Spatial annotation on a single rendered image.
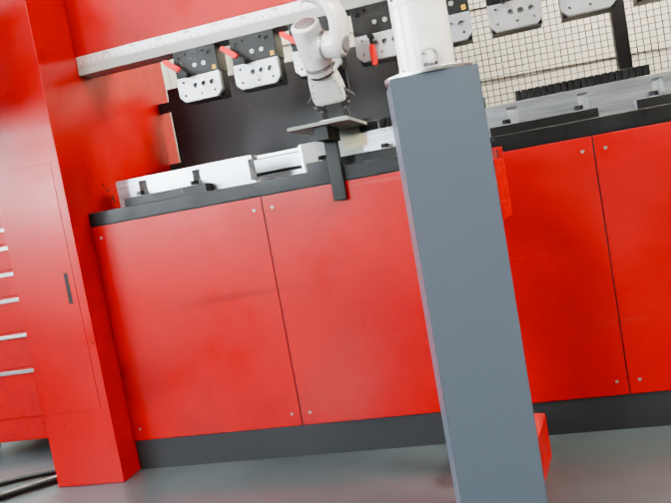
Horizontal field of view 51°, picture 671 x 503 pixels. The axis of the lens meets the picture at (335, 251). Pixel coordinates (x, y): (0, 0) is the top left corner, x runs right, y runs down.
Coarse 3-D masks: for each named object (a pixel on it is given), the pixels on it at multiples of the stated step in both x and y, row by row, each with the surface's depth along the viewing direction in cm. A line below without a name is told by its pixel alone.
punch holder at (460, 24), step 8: (448, 0) 208; (456, 0) 207; (464, 0) 207; (448, 8) 208; (456, 8) 207; (448, 16) 208; (456, 16) 207; (464, 16) 207; (456, 24) 208; (464, 24) 207; (456, 32) 208; (464, 32) 209; (456, 40) 208; (464, 40) 209; (472, 40) 212
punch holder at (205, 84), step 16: (192, 48) 228; (208, 48) 227; (176, 64) 230; (192, 64) 229; (208, 64) 227; (224, 64) 232; (192, 80) 229; (208, 80) 228; (224, 80) 231; (192, 96) 230; (208, 96) 228; (224, 96) 231
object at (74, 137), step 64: (0, 0) 219; (0, 64) 222; (64, 64) 232; (0, 128) 224; (64, 128) 226; (128, 128) 265; (0, 192) 227; (64, 192) 221; (64, 256) 224; (64, 320) 227; (64, 384) 229; (64, 448) 232; (128, 448) 233
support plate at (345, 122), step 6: (330, 120) 196; (336, 120) 195; (342, 120) 195; (348, 120) 197; (354, 120) 202; (360, 120) 211; (300, 126) 198; (306, 126) 198; (312, 126) 197; (318, 126) 198; (336, 126) 208; (342, 126) 211; (348, 126) 214; (354, 126) 217; (294, 132) 203; (300, 132) 206; (306, 132) 209; (312, 132) 212
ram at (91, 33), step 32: (64, 0) 237; (96, 0) 234; (128, 0) 231; (160, 0) 229; (192, 0) 226; (224, 0) 224; (256, 0) 221; (288, 0) 219; (352, 0) 214; (384, 0) 212; (96, 32) 235; (128, 32) 233; (160, 32) 230; (224, 32) 225; (96, 64) 237; (128, 64) 235
